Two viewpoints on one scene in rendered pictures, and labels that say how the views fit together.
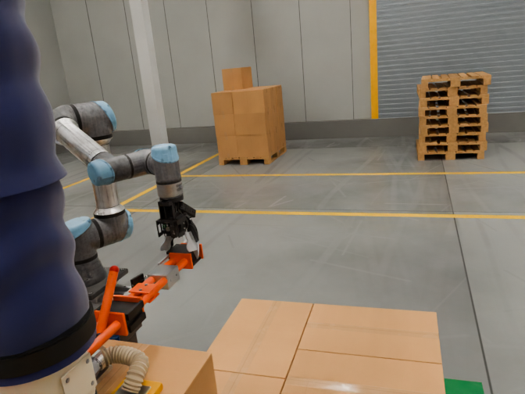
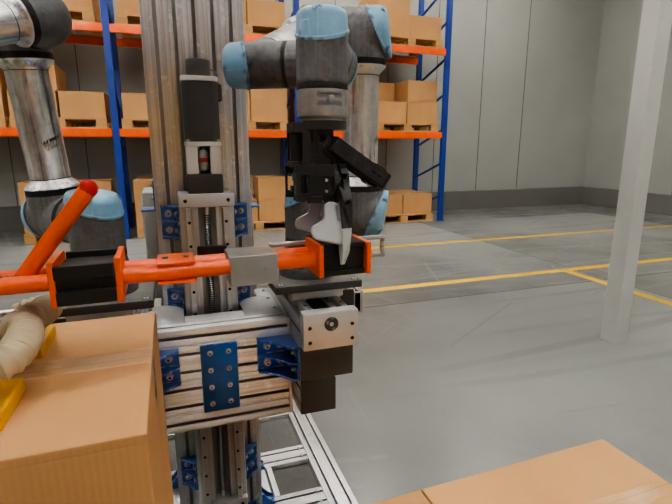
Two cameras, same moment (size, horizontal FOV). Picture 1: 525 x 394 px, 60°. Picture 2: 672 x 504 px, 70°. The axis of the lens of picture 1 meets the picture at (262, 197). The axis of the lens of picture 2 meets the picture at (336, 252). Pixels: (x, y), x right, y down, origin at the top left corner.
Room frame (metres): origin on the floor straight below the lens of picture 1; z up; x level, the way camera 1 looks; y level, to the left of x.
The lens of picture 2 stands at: (0.87, -0.31, 1.37)
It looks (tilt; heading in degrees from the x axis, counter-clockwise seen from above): 13 degrees down; 51
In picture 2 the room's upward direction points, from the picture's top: straight up
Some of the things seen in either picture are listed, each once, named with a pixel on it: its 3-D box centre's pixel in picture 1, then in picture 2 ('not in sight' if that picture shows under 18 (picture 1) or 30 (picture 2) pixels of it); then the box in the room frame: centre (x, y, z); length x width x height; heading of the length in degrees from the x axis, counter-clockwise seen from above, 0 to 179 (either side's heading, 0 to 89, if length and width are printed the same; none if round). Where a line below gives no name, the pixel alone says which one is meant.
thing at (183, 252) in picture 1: (187, 256); (337, 254); (1.33, 0.25, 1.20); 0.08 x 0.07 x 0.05; 161
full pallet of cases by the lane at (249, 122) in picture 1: (250, 113); not in sight; (8.90, 0.09, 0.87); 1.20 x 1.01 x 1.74; 160
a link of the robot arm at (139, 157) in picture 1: (144, 162); (323, 63); (1.38, 0.35, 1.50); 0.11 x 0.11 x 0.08; 42
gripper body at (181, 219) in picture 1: (173, 216); (318, 162); (1.31, 0.27, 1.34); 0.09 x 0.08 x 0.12; 161
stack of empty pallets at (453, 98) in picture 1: (450, 114); not in sight; (7.79, -3.33, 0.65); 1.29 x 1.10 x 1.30; 160
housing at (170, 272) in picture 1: (164, 277); (251, 265); (1.21, 0.30, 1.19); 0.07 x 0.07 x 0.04; 71
